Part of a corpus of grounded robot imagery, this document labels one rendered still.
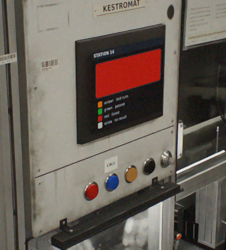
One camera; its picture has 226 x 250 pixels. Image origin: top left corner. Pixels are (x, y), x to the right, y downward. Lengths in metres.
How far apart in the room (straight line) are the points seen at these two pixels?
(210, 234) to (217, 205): 0.10
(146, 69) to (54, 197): 0.32
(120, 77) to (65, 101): 0.13
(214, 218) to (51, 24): 1.12
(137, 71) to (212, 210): 0.88
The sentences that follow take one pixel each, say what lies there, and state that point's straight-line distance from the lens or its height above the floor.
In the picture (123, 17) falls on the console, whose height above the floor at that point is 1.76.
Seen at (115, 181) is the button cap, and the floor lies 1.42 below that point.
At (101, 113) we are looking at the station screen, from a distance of 1.26.
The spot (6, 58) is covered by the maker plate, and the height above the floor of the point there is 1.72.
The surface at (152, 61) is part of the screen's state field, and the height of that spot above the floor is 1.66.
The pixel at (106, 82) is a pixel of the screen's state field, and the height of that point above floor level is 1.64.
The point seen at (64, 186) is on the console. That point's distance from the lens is 1.27.
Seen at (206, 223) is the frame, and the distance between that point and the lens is 2.14.
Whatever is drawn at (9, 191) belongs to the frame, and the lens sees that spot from 1.19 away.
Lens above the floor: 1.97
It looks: 19 degrees down
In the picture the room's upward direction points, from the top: straight up
